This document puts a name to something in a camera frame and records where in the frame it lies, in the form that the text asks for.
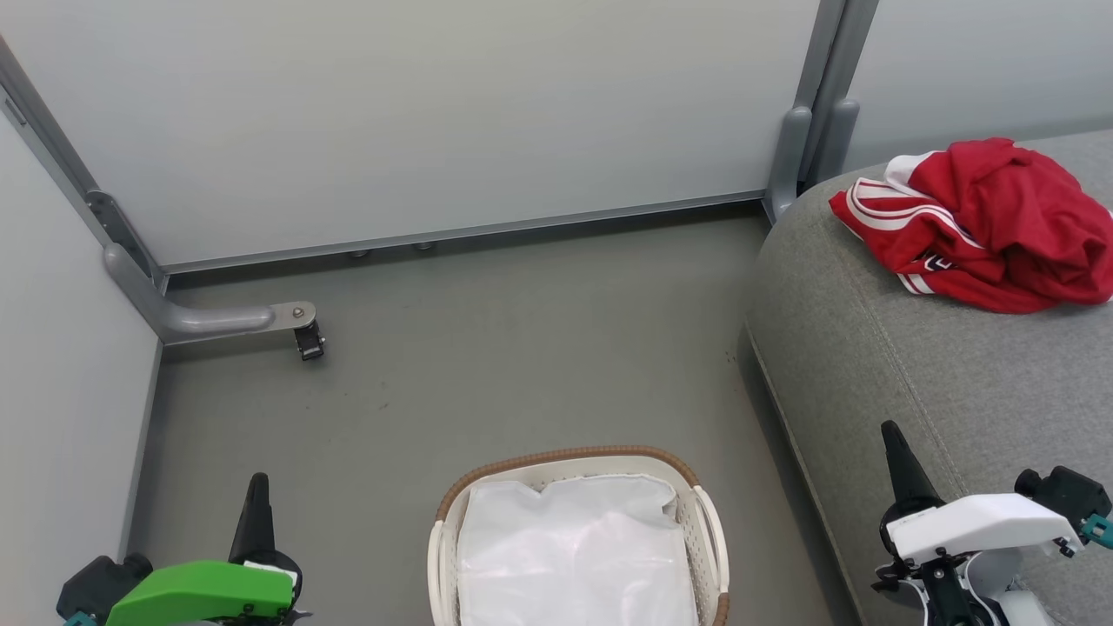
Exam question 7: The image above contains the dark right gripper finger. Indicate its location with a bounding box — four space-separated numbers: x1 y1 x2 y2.
881 421 944 523

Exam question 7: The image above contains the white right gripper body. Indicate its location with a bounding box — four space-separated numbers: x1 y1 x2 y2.
872 493 1083 626

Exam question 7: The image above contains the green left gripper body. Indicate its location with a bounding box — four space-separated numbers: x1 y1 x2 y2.
104 548 303 626

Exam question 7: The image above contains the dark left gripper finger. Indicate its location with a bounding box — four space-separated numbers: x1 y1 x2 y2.
228 472 277 564

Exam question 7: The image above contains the white basket with brown rim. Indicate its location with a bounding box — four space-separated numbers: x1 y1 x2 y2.
426 446 731 626

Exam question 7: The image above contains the white basket liner cloth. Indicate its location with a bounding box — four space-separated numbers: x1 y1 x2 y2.
457 474 701 626

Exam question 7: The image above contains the grey fabric sofa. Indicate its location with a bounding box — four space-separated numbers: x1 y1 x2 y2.
743 130 1113 626

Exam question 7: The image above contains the long grey partition foot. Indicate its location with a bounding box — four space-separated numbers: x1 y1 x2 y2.
103 242 317 346

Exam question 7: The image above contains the short grey partition foot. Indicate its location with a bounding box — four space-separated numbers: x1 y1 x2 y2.
813 97 862 185
763 106 814 223

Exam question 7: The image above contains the grey slanted partition post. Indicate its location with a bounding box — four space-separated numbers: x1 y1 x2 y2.
0 35 170 292

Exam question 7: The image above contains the grey double partition post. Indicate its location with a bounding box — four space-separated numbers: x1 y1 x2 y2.
796 0 879 179

